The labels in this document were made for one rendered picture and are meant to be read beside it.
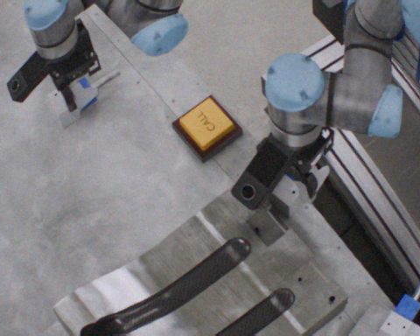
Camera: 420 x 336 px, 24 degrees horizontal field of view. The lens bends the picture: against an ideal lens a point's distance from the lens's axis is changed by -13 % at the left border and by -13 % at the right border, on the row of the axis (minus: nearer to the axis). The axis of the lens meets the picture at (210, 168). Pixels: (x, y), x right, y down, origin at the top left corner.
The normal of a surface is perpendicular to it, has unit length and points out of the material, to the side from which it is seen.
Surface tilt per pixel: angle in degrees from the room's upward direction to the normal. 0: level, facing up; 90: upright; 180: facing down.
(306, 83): 0
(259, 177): 33
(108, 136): 0
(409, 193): 0
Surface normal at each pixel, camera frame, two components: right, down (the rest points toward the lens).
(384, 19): -0.26, 0.90
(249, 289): -0.09, -0.36
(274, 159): -0.40, 0.08
